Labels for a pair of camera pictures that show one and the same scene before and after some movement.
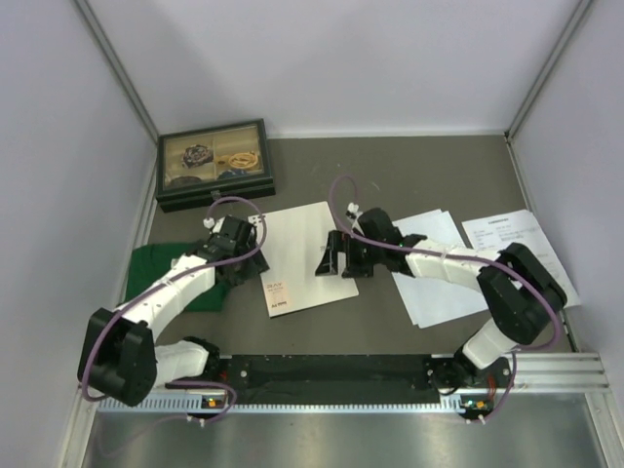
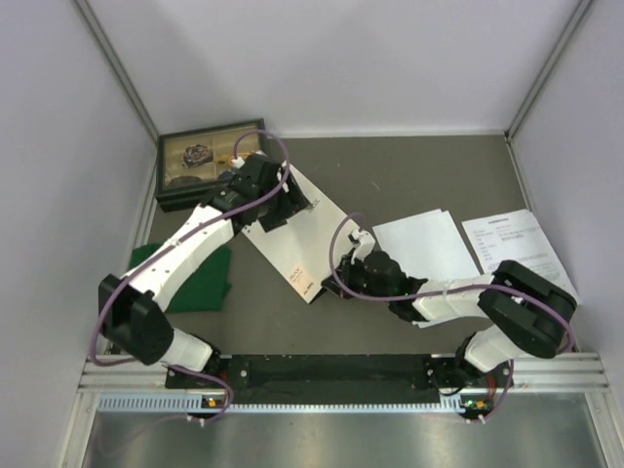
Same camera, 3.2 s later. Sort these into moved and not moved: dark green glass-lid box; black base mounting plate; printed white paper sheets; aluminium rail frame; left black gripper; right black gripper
Moved: left black gripper; right black gripper
Not moved: dark green glass-lid box; printed white paper sheets; aluminium rail frame; black base mounting plate
